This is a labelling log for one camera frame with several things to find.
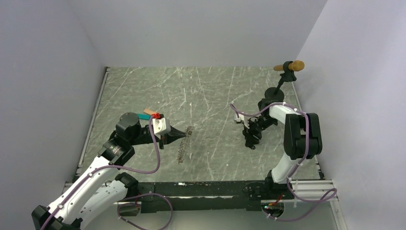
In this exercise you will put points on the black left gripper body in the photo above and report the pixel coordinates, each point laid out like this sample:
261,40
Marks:
143,137

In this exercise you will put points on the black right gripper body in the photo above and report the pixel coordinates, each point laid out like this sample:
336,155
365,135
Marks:
256,128

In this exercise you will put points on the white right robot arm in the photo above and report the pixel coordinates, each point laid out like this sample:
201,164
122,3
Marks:
301,139

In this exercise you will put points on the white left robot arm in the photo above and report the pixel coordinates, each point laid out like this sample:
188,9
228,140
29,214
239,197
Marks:
106,180

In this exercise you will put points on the teal rectangular block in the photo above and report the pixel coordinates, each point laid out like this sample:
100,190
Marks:
144,116

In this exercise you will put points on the orange rectangular block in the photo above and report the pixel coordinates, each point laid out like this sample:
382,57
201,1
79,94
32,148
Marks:
149,111

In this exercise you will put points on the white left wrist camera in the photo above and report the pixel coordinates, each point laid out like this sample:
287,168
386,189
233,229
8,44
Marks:
160,123

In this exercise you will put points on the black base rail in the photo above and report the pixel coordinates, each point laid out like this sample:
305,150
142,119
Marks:
212,195

